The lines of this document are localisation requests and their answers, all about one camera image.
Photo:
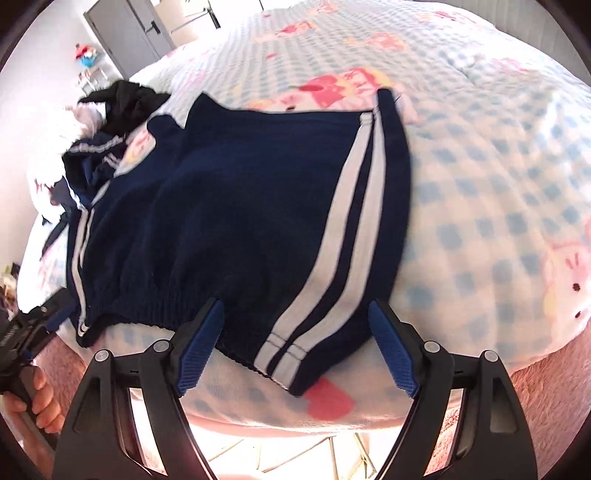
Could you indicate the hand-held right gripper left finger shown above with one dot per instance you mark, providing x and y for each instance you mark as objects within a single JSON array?
[{"x": 198, "y": 350}]

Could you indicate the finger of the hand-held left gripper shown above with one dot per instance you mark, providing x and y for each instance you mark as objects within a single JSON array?
[{"x": 55, "y": 321}]

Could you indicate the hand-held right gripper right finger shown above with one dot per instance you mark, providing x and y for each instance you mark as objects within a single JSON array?
[{"x": 397, "y": 350}]

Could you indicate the navy white-striped shorts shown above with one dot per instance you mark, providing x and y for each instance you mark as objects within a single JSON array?
[{"x": 231, "y": 207}]

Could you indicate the person's left hand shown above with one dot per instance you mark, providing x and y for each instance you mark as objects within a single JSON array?
[{"x": 46, "y": 401}]

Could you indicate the pink fluffy bed cover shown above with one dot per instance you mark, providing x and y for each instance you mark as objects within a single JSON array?
[{"x": 545, "y": 397}]

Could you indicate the navy lace-trimmed garment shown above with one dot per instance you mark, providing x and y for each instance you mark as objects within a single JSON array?
[{"x": 81, "y": 161}]

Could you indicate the blue checked cat-print blanket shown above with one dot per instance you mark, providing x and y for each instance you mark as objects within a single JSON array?
[{"x": 485, "y": 184}]

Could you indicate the pink cat-print pajama garment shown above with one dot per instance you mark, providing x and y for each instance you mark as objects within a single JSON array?
[{"x": 85, "y": 117}]

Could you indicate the black garment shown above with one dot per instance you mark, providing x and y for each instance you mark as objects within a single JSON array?
[{"x": 124, "y": 104}]

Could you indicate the red and blue plush toy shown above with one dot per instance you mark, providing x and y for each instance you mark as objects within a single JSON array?
[{"x": 85, "y": 55}]

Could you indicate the grey door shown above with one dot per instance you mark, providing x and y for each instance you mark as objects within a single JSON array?
[{"x": 124, "y": 32}]

